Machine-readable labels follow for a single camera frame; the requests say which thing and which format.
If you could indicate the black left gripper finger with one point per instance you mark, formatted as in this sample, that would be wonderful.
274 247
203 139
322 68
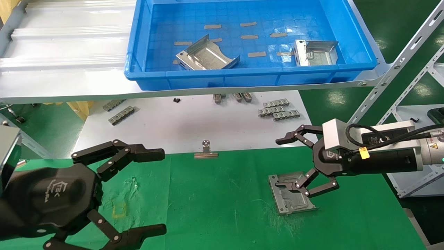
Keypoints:
149 155
145 232

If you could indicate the black caster wheel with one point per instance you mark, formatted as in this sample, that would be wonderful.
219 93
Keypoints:
19 120

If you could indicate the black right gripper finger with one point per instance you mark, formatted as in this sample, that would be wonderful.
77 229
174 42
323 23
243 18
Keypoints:
321 189
288 138

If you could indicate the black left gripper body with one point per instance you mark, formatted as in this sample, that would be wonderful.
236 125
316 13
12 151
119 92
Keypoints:
52 198

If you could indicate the silver binder clip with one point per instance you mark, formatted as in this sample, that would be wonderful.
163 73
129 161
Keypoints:
206 155

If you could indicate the tan cardboard sheet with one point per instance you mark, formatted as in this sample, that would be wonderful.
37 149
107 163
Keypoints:
7 8

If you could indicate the grey metal beam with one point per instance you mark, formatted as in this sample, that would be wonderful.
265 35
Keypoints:
31 146

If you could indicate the stamped sheet metal bracket part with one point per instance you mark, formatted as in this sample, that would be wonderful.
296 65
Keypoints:
204 57
317 57
295 205

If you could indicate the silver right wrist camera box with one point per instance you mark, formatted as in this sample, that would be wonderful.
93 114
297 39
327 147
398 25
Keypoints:
334 135

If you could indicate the slotted angle steel strut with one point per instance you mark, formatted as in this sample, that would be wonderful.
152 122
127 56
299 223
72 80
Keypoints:
412 85
399 62

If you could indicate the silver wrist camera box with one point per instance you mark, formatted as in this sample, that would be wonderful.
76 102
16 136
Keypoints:
334 135
8 152

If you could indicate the grey metal link strip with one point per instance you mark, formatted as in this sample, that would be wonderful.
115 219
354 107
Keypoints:
217 98
286 115
270 111
246 97
120 116
237 97
112 105
275 103

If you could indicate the blue plastic tray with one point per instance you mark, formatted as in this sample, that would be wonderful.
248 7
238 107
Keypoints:
242 78

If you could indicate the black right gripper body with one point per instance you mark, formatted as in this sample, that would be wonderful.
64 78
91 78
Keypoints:
381 162

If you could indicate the grey metal rack shelf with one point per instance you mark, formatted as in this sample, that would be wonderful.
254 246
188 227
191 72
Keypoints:
416 184

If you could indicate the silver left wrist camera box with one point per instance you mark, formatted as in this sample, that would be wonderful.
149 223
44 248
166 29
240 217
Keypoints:
8 152

